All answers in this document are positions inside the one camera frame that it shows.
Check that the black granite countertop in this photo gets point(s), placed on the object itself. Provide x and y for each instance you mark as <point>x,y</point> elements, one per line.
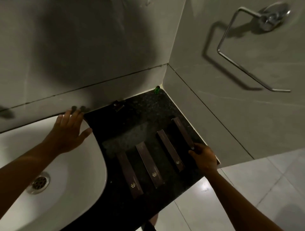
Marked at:
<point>143,119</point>

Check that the person's right hand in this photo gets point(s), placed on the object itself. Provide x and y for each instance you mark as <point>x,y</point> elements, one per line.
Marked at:
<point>206,159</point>

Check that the person's left hand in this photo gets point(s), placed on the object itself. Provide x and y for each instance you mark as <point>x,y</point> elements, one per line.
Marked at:
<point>69,133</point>

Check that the long brown box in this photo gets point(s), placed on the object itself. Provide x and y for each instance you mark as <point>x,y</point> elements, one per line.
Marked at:
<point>183,133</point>
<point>129,176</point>
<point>149,164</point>
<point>170,150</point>

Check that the person's leg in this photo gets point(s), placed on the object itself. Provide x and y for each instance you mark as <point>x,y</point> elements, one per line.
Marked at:
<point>155,217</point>

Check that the white ceramic sink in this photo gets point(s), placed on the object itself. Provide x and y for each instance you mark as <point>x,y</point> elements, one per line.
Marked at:
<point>78,178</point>

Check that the person's right forearm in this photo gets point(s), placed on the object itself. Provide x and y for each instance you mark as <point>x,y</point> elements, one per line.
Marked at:
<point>238,204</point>

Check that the person's dark shorts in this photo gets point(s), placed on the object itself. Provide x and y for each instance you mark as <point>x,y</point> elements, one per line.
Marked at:
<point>150,227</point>

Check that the small brown box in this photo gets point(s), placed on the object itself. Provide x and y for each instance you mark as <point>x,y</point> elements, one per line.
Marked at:
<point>118,106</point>

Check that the person's left forearm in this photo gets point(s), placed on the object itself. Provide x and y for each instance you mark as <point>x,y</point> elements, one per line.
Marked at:
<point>19,176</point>

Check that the metal sink drain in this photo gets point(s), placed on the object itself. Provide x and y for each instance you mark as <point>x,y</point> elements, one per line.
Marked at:
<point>39,182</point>

